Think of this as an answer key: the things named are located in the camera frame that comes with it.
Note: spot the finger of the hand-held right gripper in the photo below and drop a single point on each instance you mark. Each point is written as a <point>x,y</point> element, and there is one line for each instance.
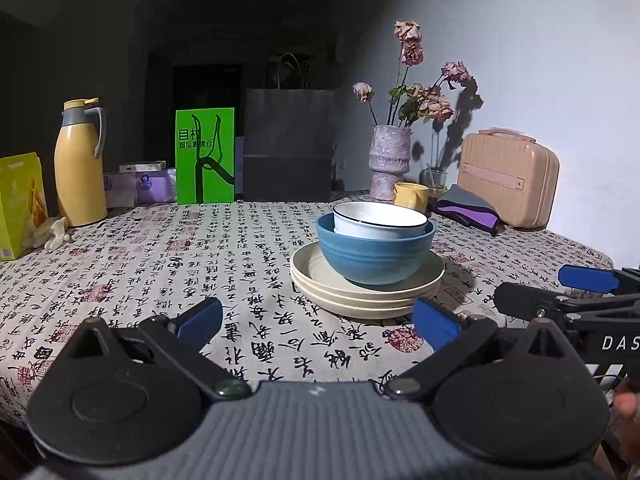
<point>520,300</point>
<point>585,277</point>

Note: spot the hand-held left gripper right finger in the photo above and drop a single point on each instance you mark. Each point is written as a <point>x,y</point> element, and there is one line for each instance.
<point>435,325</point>

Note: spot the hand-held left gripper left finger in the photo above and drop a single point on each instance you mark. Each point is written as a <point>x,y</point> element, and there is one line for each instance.
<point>202,320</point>

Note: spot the cream plate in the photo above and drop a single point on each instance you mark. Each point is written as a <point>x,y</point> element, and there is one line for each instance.
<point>372,302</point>
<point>306,262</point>
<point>380,314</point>

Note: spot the blue bowl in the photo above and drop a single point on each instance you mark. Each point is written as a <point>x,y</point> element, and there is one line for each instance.
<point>375,260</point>

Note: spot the white bowl with black rim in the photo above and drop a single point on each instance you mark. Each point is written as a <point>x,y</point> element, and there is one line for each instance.
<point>380,212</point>

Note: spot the person's right hand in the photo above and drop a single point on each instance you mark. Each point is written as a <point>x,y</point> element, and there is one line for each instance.
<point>625,410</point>

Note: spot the calligraphy print tablecloth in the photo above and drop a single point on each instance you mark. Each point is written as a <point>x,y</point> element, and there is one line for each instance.
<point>150,270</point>

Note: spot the grey and purple cloth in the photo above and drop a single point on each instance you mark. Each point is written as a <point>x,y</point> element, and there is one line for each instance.
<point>465,207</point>

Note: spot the pink hard case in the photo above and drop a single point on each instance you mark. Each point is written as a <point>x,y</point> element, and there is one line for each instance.
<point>505,185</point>

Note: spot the yellow mug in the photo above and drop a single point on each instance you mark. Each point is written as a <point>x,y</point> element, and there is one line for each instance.
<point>410,195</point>

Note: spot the green paper bag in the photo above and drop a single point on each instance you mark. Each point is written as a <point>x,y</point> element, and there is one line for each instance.
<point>187,185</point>

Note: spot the purple tissue pack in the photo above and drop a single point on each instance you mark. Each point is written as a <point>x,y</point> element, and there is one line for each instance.
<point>117,182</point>
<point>155,187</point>

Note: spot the clear drinking glass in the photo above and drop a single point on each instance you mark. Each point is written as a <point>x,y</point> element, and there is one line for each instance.
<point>435,182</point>

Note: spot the small white flat box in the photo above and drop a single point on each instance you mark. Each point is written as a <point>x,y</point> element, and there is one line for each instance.
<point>142,166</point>

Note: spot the purple ribbed vase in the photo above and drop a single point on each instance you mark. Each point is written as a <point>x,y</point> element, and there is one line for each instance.
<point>387,160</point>

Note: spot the white gloves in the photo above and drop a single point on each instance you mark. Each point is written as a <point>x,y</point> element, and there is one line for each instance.
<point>50,235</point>

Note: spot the yellow thermos jug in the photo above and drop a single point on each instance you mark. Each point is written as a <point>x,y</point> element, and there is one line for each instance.
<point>80,180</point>

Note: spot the dark grey paper bag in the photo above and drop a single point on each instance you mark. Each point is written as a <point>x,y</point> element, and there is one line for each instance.
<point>287,150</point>

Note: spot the yellow snack box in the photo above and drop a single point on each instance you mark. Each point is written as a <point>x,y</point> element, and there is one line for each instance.
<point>20,210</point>

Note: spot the dried pink flowers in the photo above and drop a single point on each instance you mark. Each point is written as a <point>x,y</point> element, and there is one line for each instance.
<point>411,50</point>

